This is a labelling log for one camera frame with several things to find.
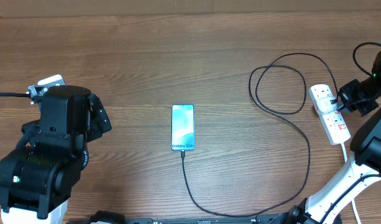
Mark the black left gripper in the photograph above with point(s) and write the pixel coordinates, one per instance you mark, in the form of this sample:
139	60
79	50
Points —
104	123

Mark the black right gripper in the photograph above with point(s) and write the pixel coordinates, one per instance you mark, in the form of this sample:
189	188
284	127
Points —
345	94

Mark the Galaxy smartphone blue screen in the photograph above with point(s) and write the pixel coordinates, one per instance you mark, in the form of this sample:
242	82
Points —
183	128

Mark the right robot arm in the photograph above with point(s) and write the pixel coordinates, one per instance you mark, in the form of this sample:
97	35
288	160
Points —
363	167

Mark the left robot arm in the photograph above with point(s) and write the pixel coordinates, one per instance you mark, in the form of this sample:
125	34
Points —
36	178

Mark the white charger plug adapter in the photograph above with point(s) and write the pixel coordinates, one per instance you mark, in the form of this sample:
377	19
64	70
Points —
326	105

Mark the white power strip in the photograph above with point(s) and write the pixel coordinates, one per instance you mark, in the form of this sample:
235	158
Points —
333	123

